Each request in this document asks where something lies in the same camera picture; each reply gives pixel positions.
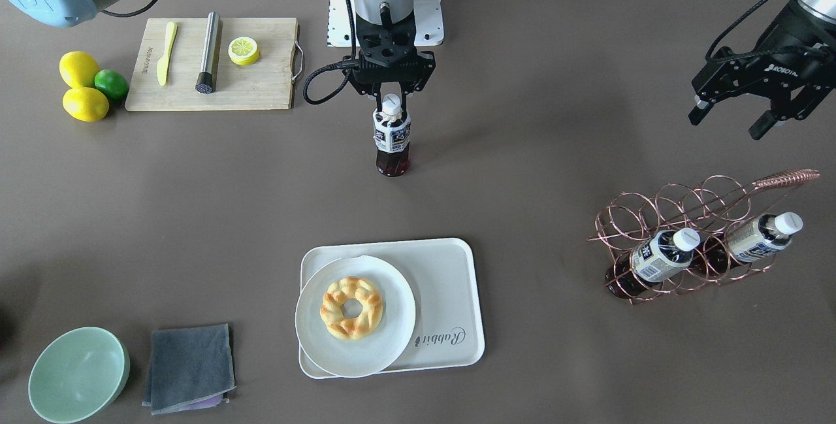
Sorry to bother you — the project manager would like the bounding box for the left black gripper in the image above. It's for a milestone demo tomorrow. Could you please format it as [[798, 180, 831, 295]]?
[[688, 0, 835, 140]]

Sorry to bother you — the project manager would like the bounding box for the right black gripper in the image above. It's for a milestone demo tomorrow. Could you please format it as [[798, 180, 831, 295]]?
[[344, 16, 436, 115]]

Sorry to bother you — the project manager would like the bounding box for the tea bottle white cap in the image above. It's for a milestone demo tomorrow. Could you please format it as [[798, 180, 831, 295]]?
[[372, 93, 412, 178]]

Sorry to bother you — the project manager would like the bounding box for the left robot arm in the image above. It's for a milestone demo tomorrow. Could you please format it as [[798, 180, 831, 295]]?
[[689, 0, 835, 139]]

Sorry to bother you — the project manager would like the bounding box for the outer tea bottle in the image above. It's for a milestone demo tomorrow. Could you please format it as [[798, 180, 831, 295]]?
[[690, 212, 803, 278]]

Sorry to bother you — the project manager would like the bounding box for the middle tea bottle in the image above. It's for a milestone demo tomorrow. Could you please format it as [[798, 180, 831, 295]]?
[[604, 227, 701, 299]]

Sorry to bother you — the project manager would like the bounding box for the cream serving tray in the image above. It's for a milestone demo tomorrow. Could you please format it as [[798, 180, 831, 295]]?
[[299, 238, 485, 379]]

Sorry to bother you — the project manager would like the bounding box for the bamboo cutting board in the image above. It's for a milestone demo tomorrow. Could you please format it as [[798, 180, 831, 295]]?
[[125, 17, 298, 112]]

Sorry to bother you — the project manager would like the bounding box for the half lemon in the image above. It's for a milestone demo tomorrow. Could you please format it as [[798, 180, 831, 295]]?
[[227, 36, 261, 66]]

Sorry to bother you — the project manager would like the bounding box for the steel muddler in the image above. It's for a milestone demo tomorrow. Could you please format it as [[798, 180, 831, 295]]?
[[195, 11, 221, 94]]

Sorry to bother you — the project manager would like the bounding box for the white plate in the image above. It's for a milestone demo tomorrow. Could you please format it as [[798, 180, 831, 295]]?
[[295, 255, 416, 378]]

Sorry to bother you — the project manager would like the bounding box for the yellow plastic knife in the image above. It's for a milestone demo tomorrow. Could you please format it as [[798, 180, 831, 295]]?
[[156, 20, 178, 87]]

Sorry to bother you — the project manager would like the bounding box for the green lime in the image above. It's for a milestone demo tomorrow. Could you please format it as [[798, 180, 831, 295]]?
[[93, 69, 129, 101]]

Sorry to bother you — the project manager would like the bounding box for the lower yellow lemon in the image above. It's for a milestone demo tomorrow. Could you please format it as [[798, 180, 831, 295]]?
[[62, 87, 110, 122]]

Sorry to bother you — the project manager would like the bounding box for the yellow lemon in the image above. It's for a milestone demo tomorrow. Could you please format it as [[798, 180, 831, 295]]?
[[62, 87, 110, 122], [59, 51, 101, 88]]

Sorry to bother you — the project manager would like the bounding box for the upper yellow lemon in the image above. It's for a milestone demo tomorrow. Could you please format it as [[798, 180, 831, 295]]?
[[59, 51, 101, 88]]

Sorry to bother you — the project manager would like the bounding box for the grey folded cloth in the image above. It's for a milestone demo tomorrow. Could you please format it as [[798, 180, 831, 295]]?
[[142, 323, 236, 416]]

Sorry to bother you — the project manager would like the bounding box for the green ceramic bowl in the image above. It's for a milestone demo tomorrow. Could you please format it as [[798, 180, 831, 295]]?
[[29, 327, 131, 423]]

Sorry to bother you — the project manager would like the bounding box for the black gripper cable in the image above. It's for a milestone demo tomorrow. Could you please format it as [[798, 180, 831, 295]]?
[[302, 0, 360, 106]]

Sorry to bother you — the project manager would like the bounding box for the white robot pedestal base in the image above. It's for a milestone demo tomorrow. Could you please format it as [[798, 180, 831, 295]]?
[[327, 0, 445, 47]]

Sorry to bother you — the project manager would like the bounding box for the copper wire bottle rack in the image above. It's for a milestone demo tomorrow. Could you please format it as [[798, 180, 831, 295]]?
[[594, 170, 819, 304]]

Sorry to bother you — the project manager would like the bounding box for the braided ring pastry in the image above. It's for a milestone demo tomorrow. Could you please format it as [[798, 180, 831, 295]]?
[[319, 277, 384, 340]]

